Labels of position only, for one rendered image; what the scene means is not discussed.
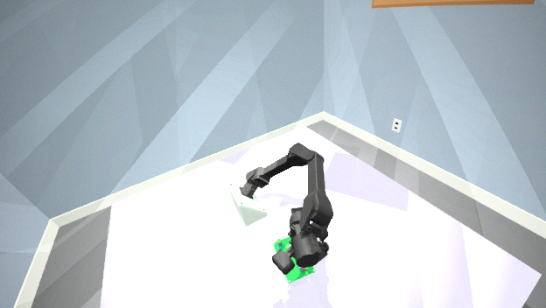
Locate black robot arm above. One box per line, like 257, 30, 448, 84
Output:
239, 143, 333, 268

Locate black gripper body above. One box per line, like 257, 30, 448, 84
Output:
272, 222, 328, 275

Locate green circuit board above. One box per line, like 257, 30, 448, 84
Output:
273, 237, 316, 284

